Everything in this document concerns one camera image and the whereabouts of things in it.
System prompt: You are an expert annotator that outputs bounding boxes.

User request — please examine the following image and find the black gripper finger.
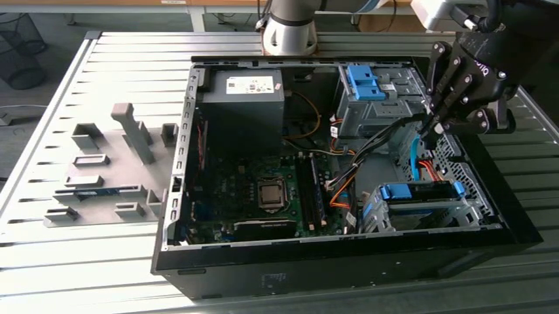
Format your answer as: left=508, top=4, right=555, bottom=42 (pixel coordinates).
left=419, top=41, right=475, bottom=145
left=429, top=97, right=517, bottom=148

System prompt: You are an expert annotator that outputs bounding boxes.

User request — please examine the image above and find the blue disk wire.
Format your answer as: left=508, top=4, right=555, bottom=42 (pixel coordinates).
left=408, top=134, right=425, bottom=181

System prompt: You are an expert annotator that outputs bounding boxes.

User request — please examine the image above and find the hard disk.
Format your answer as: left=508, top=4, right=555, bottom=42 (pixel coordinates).
left=361, top=181, right=467, bottom=230

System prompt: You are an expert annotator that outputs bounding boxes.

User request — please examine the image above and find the grey metal disk bay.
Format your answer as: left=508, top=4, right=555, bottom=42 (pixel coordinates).
left=357, top=179, right=484, bottom=234

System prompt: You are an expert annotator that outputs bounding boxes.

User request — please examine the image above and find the grey metal drive cage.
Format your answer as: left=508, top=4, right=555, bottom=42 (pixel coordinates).
left=335, top=64, right=433, bottom=140

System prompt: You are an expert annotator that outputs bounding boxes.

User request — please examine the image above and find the blue plastic drive latch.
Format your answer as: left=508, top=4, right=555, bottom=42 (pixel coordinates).
left=347, top=65, right=391, bottom=101

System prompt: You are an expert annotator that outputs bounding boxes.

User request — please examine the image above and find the black RAM stick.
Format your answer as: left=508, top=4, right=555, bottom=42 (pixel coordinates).
left=308, top=152, right=328, bottom=228

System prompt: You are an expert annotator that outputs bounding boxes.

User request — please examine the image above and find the black RAM slot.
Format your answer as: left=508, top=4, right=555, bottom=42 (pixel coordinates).
left=295, top=153, right=315, bottom=232

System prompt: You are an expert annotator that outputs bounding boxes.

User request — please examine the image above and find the grey power supply unit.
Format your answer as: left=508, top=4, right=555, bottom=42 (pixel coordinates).
left=201, top=68, right=287, bottom=148

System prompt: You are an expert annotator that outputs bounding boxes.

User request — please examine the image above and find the green motherboard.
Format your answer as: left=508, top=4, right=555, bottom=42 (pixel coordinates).
left=186, top=148, right=355, bottom=245

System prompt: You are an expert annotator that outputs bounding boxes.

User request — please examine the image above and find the CPU socket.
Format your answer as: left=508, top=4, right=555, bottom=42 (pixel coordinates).
left=254, top=176, right=289, bottom=210

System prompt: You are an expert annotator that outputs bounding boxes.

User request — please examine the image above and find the black open PC case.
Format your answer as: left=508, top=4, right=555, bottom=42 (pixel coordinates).
left=150, top=55, right=545, bottom=300

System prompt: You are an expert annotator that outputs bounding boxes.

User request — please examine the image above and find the black graphics card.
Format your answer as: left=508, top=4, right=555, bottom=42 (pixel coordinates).
left=232, top=218, right=299, bottom=241

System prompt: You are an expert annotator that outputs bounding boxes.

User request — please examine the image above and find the wooden desk with white legs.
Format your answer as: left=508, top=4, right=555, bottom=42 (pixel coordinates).
left=0, top=0, right=437, bottom=33

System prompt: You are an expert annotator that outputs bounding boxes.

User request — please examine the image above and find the grey parts rack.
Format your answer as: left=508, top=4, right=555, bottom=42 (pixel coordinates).
left=42, top=101, right=180, bottom=228

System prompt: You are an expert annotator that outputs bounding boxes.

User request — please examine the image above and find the blue RAM stick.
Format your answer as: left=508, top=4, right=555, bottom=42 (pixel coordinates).
left=73, top=188, right=120, bottom=198

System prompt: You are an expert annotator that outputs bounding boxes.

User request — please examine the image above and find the black mesh wastebasket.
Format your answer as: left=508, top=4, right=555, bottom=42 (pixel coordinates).
left=0, top=12, right=48, bottom=91

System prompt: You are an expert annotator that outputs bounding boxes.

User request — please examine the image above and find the orange disk wire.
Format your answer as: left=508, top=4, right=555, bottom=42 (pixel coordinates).
left=417, top=158, right=441, bottom=181

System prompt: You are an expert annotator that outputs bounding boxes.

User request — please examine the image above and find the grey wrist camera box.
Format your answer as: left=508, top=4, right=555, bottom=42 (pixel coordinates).
left=409, top=0, right=487, bottom=31

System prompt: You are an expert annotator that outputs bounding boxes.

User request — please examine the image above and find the black sleeved cable bundle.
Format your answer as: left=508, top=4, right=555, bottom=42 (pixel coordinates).
left=348, top=114, right=431, bottom=169

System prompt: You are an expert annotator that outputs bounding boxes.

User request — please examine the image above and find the thin orange wire loop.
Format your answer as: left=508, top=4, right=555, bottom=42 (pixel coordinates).
left=284, top=91, right=323, bottom=141

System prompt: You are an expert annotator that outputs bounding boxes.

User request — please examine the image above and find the coloured wire bundle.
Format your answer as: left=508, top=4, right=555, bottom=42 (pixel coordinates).
left=325, top=163, right=357, bottom=192

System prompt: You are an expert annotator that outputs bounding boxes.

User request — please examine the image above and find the orange flat cable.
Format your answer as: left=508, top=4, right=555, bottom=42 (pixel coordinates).
left=328, top=183, right=352, bottom=209

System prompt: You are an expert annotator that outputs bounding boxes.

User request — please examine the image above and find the white floor cable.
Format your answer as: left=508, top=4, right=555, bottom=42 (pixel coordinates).
left=0, top=103, right=46, bottom=111

